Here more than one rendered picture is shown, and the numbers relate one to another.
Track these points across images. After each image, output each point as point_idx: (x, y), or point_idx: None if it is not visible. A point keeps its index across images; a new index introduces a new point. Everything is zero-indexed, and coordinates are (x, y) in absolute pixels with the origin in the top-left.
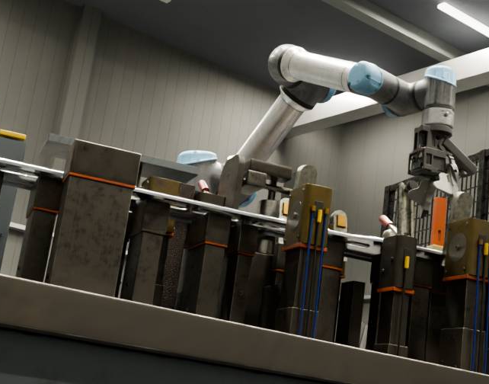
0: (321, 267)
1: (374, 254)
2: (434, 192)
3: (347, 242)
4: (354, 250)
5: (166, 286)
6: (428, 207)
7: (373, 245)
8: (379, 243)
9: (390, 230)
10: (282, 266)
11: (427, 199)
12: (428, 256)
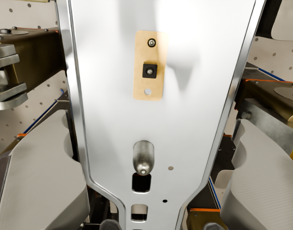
0: (218, 201)
1: (106, 146)
2: (80, 165)
3: (143, 192)
4: (105, 169)
5: None
6: (63, 121)
7: (155, 171)
8: (175, 174)
9: (149, 172)
10: (95, 197)
11: (68, 154)
12: (172, 99)
